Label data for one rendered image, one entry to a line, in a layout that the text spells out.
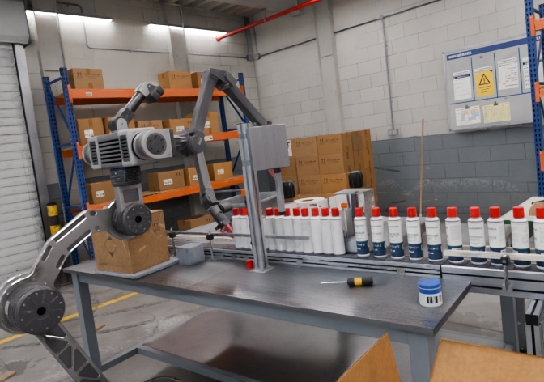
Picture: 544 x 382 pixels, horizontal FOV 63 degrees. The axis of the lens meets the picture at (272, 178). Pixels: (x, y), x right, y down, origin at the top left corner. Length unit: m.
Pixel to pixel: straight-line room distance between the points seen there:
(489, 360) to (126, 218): 1.65
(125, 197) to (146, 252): 0.37
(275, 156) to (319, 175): 3.81
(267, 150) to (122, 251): 0.88
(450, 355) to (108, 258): 1.97
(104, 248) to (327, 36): 5.70
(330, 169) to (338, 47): 2.40
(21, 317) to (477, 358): 1.59
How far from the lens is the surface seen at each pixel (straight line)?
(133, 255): 2.30
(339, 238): 1.96
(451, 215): 1.75
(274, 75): 8.21
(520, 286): 1.73
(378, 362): 0.59
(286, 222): 2.09
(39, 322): 1.95
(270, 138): 1.97
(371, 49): 7.03
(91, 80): 5.83
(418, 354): 1.49
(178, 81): 6.46
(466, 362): 0.69
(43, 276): 2.07
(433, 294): 1.53
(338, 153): 5.59
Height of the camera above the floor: 1.41
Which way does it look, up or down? 5 degrees down
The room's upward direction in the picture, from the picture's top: 7 degrees counter-clockwise
